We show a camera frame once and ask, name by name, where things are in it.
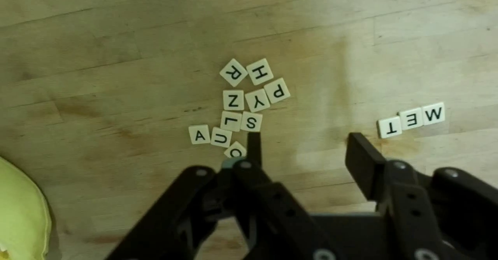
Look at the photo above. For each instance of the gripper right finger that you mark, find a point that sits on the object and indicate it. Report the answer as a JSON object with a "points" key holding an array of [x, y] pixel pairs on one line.
{"points": [[408, 205]]}

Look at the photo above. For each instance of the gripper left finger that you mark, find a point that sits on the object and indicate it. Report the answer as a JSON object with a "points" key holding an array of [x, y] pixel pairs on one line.
{"points": [[268, 201]]}

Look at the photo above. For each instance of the white letter tile O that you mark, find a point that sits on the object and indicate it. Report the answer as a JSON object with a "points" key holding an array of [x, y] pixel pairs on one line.
{"points": [[235, 150]]}

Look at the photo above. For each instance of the white letter tile U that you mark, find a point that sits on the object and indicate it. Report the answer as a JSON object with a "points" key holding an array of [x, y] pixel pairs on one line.
{"points": [[221, 137]]}

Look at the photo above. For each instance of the white letter tile T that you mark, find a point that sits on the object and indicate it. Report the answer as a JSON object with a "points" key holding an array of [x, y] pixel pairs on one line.
{"points": [[390, 127]]}

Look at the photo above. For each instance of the white letter tile S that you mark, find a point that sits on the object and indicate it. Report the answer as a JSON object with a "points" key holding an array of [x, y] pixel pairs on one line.
{"points": [[251, 122]]}

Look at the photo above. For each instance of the white letter tile E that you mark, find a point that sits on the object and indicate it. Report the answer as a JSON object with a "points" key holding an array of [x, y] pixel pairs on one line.
{"points": [[411, 118]]}

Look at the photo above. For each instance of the white letter tile L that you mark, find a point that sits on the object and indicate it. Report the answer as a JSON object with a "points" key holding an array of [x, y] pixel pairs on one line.
{"points": [[231, 121]]}

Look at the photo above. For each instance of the white letter tile W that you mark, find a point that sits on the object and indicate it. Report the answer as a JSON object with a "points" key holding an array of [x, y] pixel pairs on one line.
{"points": [[433, 114]]}

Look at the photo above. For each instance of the white letter tile A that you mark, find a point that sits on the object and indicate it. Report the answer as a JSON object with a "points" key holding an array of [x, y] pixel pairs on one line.
{"points": [[199, 134]]}

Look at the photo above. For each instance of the white letter tile Y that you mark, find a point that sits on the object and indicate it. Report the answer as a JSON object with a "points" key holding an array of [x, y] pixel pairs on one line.
{"points": [[257, 101]]}

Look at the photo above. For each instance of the white letter tile Z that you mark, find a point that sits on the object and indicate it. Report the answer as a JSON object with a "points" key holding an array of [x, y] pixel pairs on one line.
{"points": [[233, 100]]}

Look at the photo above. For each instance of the white letter tile P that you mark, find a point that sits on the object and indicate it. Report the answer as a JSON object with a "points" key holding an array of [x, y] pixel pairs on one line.
{"points": [[277, 91]]}

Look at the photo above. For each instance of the white letter tile H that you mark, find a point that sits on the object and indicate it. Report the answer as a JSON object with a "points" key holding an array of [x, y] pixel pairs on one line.
{"points": [[260, 71]]}

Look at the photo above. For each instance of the white letter tile R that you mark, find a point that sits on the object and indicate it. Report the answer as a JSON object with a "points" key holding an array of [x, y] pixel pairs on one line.
{"points": [[233, 72]]}

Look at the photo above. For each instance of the yellow-green cloth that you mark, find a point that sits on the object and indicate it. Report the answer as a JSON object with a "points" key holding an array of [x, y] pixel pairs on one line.
{"points": [[21, 213]]}

